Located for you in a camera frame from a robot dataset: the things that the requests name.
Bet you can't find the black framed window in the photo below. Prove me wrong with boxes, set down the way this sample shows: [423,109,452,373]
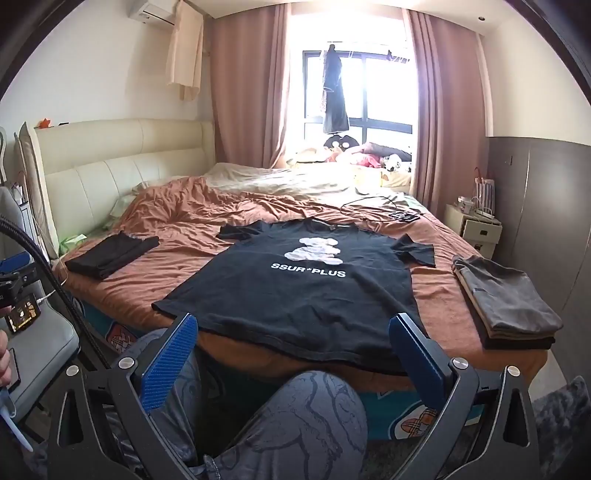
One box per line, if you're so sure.
[302,41,416,146]

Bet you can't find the folded grey garment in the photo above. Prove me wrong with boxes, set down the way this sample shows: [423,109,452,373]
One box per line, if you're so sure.
[452,255,564,334]

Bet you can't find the grey wardrobe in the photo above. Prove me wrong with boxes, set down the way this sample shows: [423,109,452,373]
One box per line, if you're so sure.
[487,136,591,324]

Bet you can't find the orange fleece blanket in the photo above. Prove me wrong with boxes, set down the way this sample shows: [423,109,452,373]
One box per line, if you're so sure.
[55,175,550,384]

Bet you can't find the dark hanging garment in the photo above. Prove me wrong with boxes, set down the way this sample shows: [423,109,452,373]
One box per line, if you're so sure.
[320,44,350,134]

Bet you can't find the pile of plush toys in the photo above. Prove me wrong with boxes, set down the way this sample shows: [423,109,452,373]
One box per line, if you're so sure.
[286,134,414,175]

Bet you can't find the cream padded headboard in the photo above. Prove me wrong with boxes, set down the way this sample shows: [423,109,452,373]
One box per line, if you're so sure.
[18,117,215,259]

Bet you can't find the black bear print T-shirt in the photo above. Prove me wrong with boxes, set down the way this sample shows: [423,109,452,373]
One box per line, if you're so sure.
[152,219,437,374]

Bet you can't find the grey chair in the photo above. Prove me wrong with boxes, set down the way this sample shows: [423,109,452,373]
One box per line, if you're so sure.
[0,187,83,418]

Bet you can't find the thin black cable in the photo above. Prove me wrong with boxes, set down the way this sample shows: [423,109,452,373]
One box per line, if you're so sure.
[341,194,403,219]

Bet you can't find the cream hanging cloth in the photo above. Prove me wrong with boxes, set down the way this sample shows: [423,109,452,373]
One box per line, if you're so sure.
[166,2,204,102]

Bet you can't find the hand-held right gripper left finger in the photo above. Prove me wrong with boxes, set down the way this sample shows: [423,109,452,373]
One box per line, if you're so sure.
[46,313,204,480]

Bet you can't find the striped gift bag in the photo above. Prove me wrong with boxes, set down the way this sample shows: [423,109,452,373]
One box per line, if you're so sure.
[473,178,496,215]

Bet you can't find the person's left hand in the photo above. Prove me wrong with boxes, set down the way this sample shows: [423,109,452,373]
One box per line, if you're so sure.
[0,330,12,389]

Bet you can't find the beige bed sheet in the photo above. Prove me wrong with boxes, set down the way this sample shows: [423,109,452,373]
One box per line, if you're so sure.
[203,161,416,206]

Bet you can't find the white air conditioner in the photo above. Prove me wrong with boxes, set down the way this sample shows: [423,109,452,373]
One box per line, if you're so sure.
[128,0,178,24]

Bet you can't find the grey shaggy rug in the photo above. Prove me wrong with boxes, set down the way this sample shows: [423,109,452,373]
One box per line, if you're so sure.
[531,376,591,480]

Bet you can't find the pink curtain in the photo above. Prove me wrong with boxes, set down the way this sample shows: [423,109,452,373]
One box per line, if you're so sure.
[402,9,488,215]
[210,2,291,169]

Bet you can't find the person's patterned grey pants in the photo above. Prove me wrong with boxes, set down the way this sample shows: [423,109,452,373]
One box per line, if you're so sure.
[106,332,370,480]

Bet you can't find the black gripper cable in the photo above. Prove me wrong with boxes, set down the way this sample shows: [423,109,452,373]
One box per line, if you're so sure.
[0,220,114,370]

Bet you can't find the folded black garment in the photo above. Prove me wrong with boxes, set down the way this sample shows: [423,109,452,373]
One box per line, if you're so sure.
[482,333,557,352]
[65,232,160,281]

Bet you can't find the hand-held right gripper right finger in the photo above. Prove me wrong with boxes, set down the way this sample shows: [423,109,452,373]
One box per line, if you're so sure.
[389,313,541,480]

